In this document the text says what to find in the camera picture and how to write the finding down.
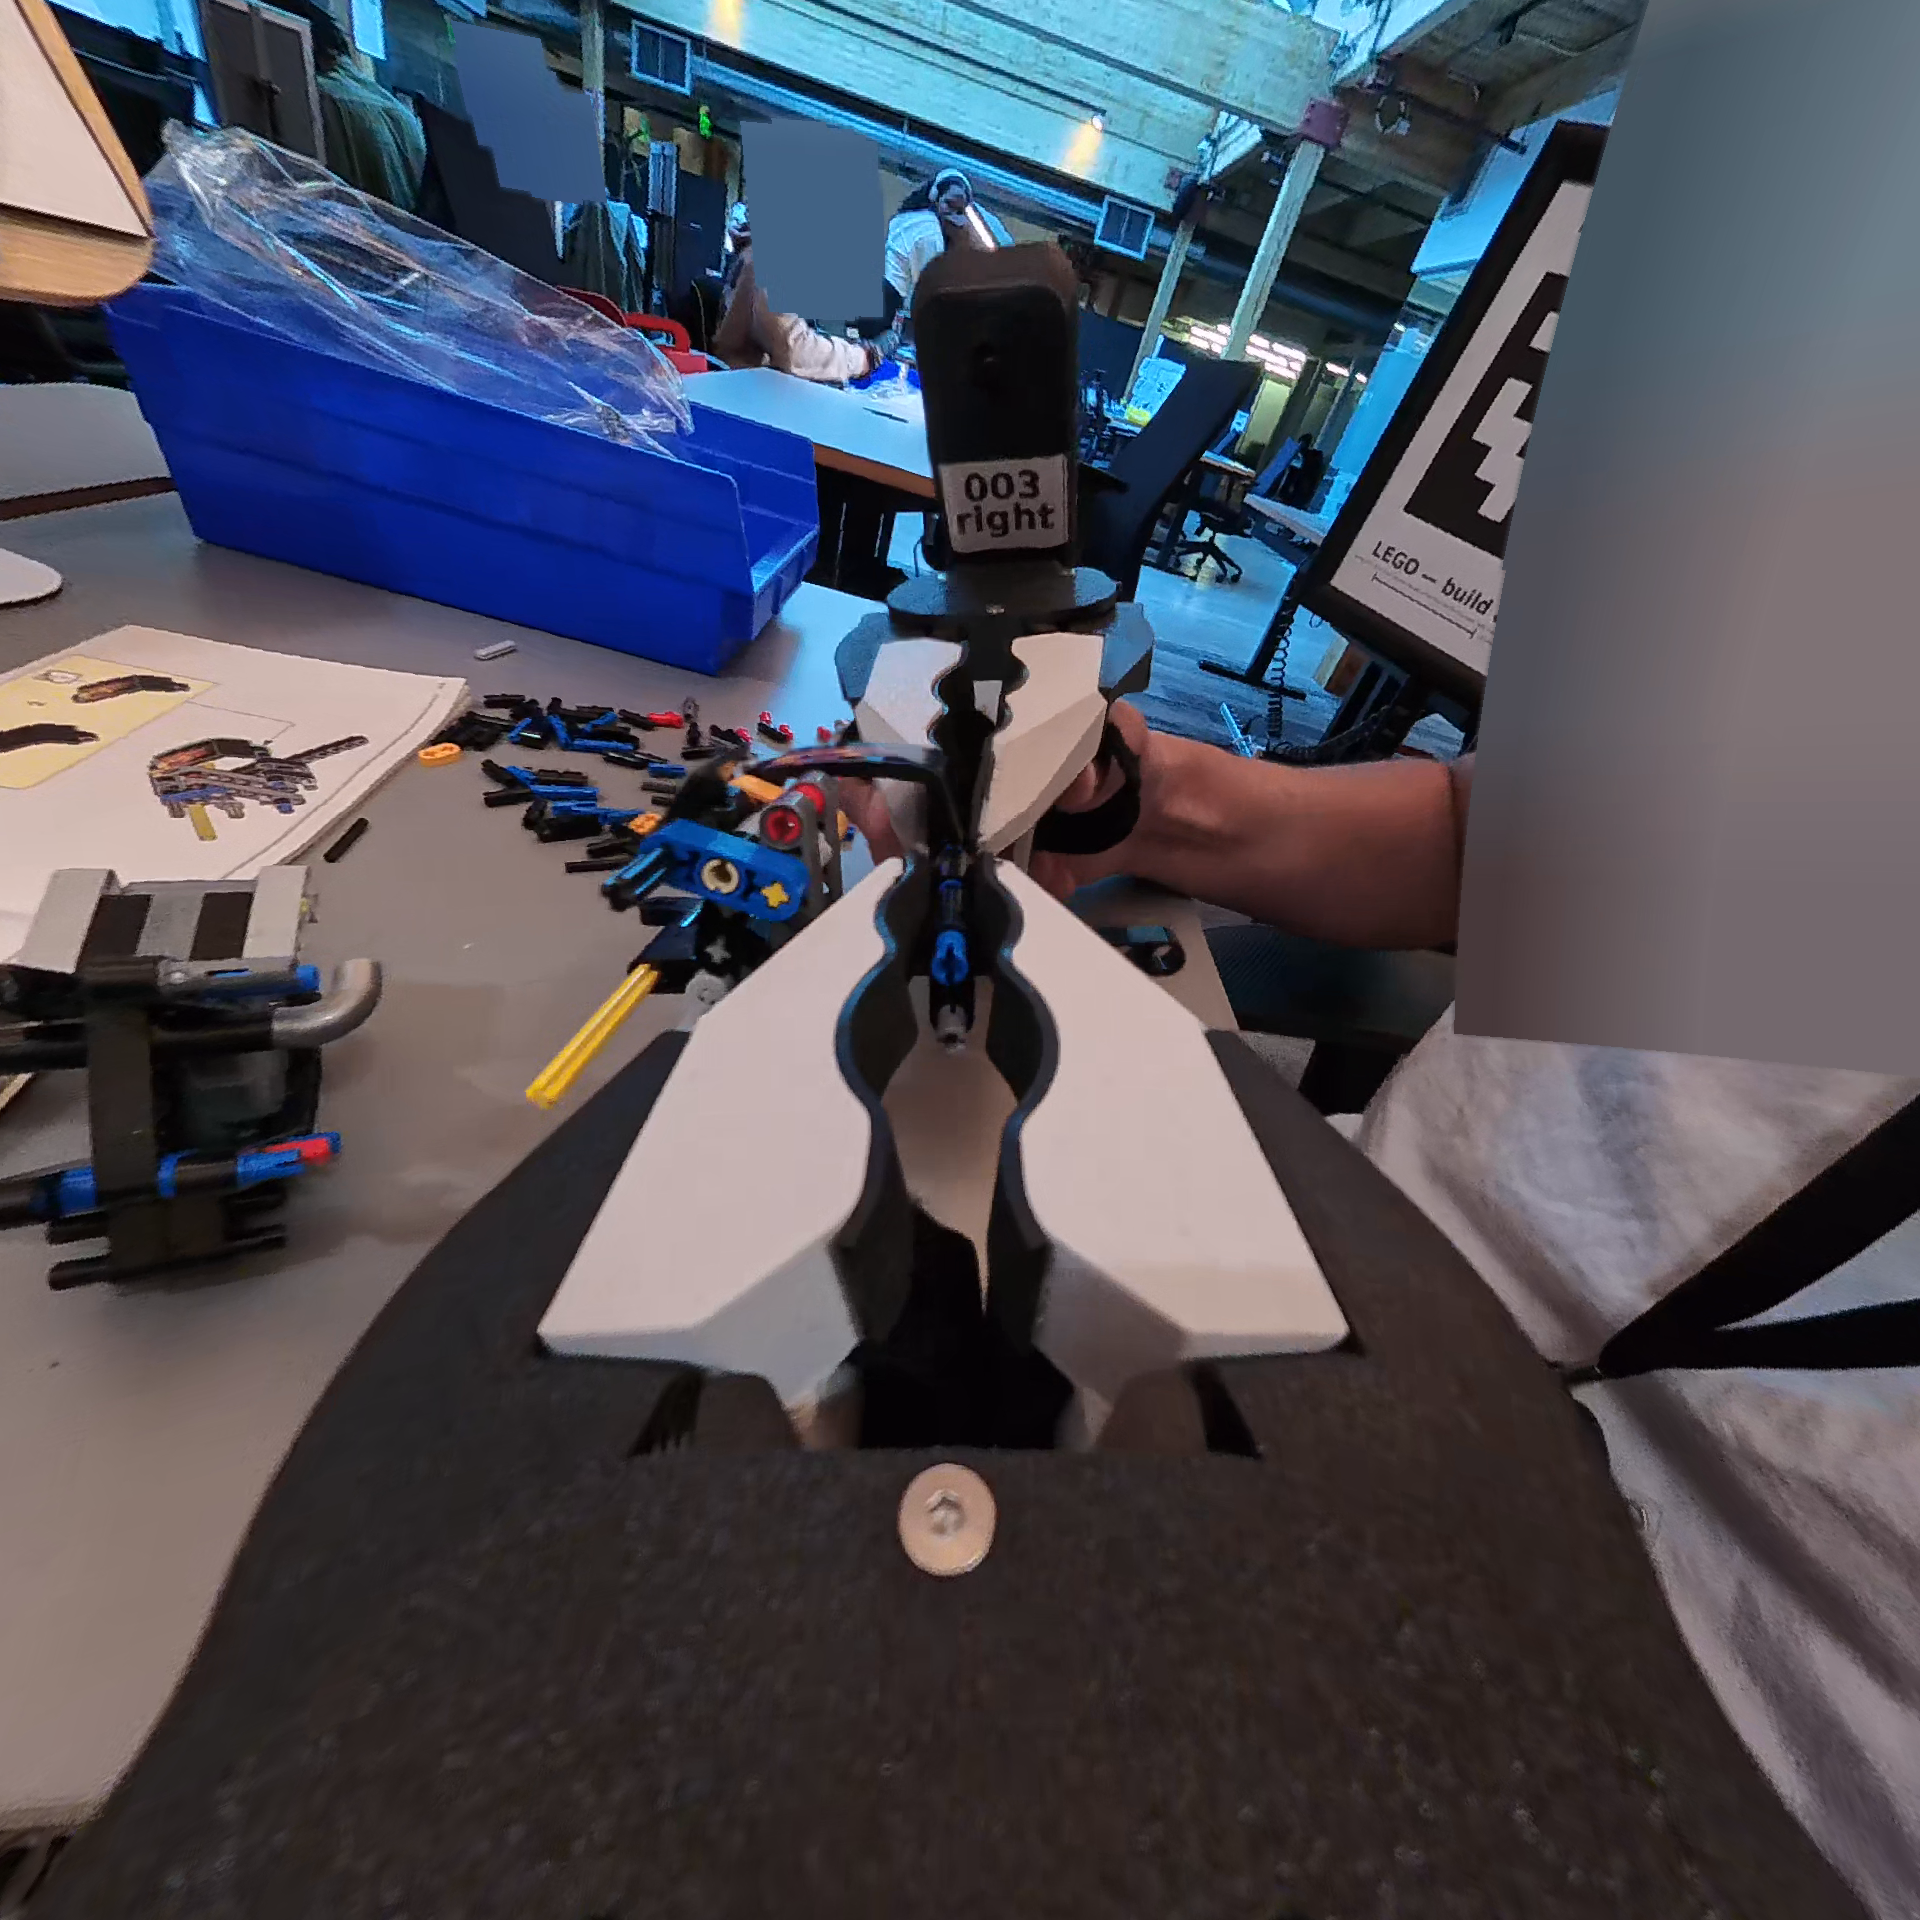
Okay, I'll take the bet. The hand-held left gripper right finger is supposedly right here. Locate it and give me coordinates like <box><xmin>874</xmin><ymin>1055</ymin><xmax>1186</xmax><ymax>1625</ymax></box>
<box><xmin>975</xmin><ymin>867</ymin><xmax>1353</xmax><ymax>1448</ymax></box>

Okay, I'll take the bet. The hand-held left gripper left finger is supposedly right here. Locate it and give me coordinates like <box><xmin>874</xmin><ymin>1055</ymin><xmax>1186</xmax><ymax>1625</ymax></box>
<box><xmin>538</xmin><ymin>856</ymin><xmax>962</xmax><ymax>1441</ymax></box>

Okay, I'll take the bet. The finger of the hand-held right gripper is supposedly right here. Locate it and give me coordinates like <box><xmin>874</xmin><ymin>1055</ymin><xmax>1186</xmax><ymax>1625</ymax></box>
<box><xmin>967</xmin><ymin>633</ymin><xmax>1116</xmax><ymax>887</ymax></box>
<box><xmin>858</xmin><ymin>641</ymin><xmax>981</xmax><ymax>848</ymax></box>

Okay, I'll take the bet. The black lego sub-assembly flame print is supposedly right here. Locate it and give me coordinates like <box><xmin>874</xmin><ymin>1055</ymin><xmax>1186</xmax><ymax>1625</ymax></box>
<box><xmin>525</xmin><ymin>736</ymin><xmax>1022</xmax><ymax>1115</ymax></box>

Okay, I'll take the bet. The pile of small lego pins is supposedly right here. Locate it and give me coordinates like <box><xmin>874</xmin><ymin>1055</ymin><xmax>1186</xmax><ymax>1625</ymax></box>
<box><xmin>423</xmin><ymin>689</ymin><xmax>798</xmax><ymax>885</ymax></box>

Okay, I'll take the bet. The person's right forearm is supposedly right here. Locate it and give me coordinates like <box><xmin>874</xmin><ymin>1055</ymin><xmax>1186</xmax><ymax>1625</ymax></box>
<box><xmin>1183</xmin><ymin>739</ymin><xmax>1470</xmax><ymax>952</ymax></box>

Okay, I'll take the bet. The large grey black lego assembly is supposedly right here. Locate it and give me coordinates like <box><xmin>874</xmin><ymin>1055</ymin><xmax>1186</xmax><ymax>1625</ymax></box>
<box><xmin>0</xmin><ymin>861</ymin><xmax>385</xmax><ymax>1296</ymax></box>

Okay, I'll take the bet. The lego instruction booklet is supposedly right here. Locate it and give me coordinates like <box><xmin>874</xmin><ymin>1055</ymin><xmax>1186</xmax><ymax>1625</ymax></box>
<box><xmin>0</xmin><ymin>621</ymin><xmax>471</xmax><ymax>961</ymax></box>

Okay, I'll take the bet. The person's right hand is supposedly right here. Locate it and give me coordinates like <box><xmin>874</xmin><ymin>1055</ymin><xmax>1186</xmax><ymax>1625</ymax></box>
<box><xmin>1030</xmin><ymin>701</ymin><xmax>1204</xmax><ymax>909</ymax></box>

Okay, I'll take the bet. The white office table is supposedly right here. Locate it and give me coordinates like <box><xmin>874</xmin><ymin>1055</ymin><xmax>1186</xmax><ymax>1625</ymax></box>
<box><xmin>682</xmin><ymin>364</ymin><xmax>940</xmax><ymax>587</ymax></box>

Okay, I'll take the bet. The black office chair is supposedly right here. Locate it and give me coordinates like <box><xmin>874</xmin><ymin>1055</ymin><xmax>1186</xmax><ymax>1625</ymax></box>
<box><xmin>1118</xmin><ymin>357</ymin><xmax>1265</xmax><ymax>585</ymax></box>

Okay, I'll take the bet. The red chair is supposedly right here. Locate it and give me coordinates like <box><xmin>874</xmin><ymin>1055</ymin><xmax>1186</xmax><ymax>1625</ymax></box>
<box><xmin>575</xmin><ymin>287</ymin><xmax>700</xmax><ymax>367</ymax></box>

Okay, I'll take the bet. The black framed marker sign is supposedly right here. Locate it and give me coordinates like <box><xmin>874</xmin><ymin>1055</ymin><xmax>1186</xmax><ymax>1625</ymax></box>
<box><xmin>1293</xmin><ymin>116</ymin><xmax>1614</xmax><ymax>694</ymax></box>

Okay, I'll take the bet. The blue plastic storage bin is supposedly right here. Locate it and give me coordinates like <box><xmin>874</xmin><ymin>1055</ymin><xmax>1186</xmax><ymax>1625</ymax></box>
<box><xmin>102</xmin><ymin>277</ymin><xmax>823</xmax><ymax>680</ymax></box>

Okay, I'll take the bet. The clear plastic bag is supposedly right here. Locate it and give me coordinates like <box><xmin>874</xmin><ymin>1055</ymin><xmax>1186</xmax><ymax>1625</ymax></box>
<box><xmin>147</xmin><ymin>124</ymin><xmax>695</xmax><ymax>448</ymax></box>

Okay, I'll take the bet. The person in white shirt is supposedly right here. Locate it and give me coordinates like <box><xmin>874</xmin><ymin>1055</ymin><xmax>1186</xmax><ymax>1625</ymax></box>
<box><xmin>1357</xmin><ymin>1020</ymin><xmax>1920</xmax><ymax>1920</ymax></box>

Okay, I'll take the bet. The wooden edged board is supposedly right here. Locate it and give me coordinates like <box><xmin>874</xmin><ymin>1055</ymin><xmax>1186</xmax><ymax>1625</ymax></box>
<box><xmin>0</xmin><ymin>0</ymin><xmax>155</xmax><ymax>309</ymax></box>

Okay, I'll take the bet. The black coiled cable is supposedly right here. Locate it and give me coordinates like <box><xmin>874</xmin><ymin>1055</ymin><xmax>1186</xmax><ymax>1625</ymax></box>
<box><xmin>1258</xmin><ymin>598</ymin><xmax>1309</xmax><ymax>745</ymax></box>

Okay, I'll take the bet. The black shoulder strap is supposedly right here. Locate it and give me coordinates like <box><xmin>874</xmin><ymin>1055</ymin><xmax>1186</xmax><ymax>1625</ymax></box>
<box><xmin>1559</xmin><ymin>1094</ymin><xmax>1920</xmax><ymax>1384</ymax></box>

